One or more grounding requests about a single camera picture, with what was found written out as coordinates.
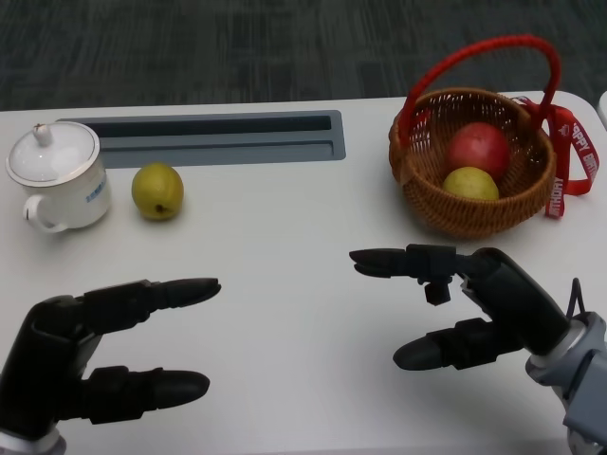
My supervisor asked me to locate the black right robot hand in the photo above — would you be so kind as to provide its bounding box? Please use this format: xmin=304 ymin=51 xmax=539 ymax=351
xmin=349 ymin=244 xmax=573 ymax=372

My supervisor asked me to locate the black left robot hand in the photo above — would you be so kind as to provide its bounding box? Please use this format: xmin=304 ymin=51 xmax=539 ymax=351
xmin=0 ymin=277 xmax=222 ymax=442

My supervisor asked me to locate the wicker basket with red handle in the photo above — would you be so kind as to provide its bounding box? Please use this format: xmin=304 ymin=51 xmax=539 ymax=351
xmin=388 ymin=33 xmax=561 ymax=238

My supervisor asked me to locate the red apple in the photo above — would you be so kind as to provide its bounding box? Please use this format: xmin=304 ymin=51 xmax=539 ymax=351
xmin=448 ymin=121 xmax=512 ymax=180

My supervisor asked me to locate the green pear with yellow tint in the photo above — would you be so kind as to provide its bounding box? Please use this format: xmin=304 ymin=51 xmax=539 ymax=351
xmin=443 ymin=166 xmax=500 ymax=201

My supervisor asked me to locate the white ceramic mug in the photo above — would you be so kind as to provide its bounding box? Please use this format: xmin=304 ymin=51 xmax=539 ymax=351
xmin=6 ymin=155 xmax=111 ymax=233

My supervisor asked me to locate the white mug lid with knob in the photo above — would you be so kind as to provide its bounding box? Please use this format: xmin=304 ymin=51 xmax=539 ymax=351
xmin=4 ymin=120 xmax=101 ymax=188

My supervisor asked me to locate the green pear with brown spot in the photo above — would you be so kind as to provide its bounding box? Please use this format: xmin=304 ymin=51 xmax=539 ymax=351
xmin=131 ymin=162 xmax=185 ymax=221

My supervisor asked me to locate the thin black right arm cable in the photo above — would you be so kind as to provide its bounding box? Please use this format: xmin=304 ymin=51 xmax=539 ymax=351
xmin=566 ymin=278 xmax=589 ymax=319

